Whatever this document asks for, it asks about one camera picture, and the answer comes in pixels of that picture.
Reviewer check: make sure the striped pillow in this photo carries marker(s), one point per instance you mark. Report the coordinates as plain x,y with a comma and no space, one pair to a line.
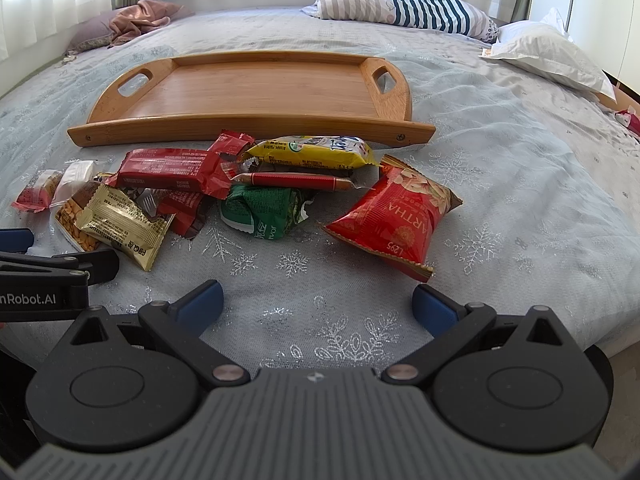
450,16

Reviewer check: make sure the clear red-bottom snack packet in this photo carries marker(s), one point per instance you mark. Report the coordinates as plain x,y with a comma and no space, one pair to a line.
38,194

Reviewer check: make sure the green snack packet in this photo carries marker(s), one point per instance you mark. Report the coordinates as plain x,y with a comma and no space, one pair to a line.
265,212

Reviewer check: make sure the clear white candy packet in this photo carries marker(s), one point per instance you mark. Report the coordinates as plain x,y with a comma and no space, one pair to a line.
74,178

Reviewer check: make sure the yellow snack packet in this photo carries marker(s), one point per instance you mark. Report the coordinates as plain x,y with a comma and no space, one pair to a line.
322,152

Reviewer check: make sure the gold foil snack packet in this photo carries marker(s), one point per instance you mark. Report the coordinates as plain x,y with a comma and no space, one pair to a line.
113,218

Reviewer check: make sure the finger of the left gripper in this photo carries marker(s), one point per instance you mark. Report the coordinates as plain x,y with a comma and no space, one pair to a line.
101,264
17,241

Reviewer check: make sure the small red biscuit packet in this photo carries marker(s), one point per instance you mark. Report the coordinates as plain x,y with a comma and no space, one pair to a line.
231,145

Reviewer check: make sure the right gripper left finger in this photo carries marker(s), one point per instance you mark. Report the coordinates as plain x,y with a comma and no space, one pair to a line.
176,327

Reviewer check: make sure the large red peanut bag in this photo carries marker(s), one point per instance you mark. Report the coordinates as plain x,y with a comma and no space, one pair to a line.
395,220

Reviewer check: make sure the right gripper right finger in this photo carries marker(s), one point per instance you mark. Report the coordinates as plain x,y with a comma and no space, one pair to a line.
453,327

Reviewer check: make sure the wooden serving tray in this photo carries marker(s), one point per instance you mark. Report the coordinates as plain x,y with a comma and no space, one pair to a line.
265,94

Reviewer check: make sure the white pillow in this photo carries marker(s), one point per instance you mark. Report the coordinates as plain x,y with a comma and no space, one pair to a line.
544,49

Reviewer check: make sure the brown peanut snack packet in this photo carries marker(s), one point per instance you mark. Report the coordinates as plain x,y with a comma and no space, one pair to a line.
66,216

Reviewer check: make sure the red item beside bed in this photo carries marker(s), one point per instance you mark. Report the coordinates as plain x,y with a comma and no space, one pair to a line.
629,120

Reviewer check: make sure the pink crumpled cloth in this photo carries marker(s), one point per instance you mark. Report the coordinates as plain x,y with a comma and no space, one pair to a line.
145,16

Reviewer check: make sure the thin red sausage stick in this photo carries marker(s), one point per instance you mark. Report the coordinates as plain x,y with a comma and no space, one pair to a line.
316,182

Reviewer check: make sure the blue snowflake bedspread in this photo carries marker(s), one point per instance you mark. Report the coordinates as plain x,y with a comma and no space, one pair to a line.
549,187

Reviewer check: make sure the long red wafer bar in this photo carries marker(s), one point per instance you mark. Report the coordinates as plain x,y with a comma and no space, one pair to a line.
172,169

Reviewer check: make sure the purple pillow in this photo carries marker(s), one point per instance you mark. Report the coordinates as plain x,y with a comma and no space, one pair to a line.
92,34

